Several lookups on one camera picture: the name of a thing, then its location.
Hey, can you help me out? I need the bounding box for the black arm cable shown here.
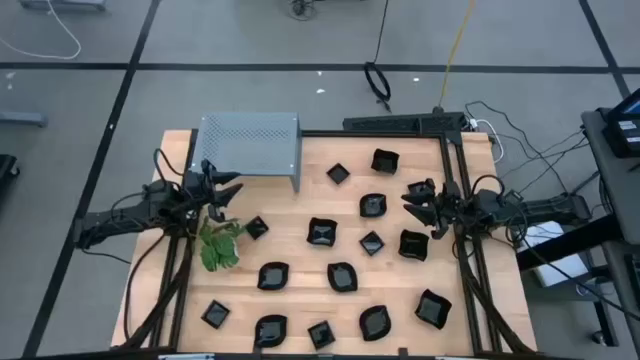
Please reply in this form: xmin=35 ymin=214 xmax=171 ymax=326
xmin=122 ymin=232 xmax=169 ymax=344

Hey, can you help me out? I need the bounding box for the white power cable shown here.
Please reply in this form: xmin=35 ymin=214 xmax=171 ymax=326
xmin=468 ymin=117 xmax=505 ymax=165

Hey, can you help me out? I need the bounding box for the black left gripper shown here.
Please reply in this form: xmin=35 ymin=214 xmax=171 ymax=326
xmin=183 ymin=158 xmax=245 ymax=224

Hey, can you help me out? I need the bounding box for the grey desk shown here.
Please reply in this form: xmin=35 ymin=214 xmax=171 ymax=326
xmin=514 ymin=106 xmax=640 ymax=360

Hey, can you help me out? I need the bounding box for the green plant in white pot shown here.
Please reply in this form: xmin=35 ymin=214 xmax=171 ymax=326
xmin=198 ymin=215 xmax=248 ymax=274

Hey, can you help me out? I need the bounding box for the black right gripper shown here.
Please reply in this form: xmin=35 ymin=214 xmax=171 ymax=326
xmin=400 ymin=178 xmax=465 ymax=241

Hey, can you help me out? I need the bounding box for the white floor cable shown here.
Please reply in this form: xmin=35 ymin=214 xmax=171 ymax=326
xmin=0 ymin=0 xmax=83 ymax=61

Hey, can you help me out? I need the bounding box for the black perforated metal box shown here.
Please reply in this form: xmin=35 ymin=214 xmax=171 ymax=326
xmin=342 ymin=111 xmax=469 ymax=135

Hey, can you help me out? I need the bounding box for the grey perforated metal shelf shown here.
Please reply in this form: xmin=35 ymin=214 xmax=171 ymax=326
xmin=191 ymin=111 xmax=304 ymax=194

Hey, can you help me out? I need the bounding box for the black cable with coil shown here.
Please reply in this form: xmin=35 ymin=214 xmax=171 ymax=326
xmin=363 ymin=0 xmax=393 ymax=113

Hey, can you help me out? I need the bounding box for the black cable bundle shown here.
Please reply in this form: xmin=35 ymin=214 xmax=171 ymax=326
xmin=287 ymin=0 xmax=317 ymax=22

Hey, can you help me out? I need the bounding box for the black electronic device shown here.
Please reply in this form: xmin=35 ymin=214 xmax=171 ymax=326
xmin=601 ymin=87 xmax=640 ymax=159

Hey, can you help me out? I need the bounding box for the grey desk foot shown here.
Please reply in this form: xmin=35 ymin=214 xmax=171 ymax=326
xmin=0 ymin=111 xmax=49 ymax=128

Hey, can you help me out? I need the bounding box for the white box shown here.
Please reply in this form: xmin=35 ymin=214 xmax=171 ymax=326
xmin=517 ymin=221 xmax=591 ymax=288

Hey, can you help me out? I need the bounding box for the grey furniture base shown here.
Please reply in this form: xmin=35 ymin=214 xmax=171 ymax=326
xmin=18 ymin=0 xmax=107 ymax=12

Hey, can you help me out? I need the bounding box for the thin black floor cable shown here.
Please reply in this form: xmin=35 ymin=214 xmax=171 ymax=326
xmin=463 ymin=99 xmax=601 ymax=197

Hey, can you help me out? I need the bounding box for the yellow cable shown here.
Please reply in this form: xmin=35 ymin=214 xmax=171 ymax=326
xmin=437 ymin=0 xmax=476 ymax=112

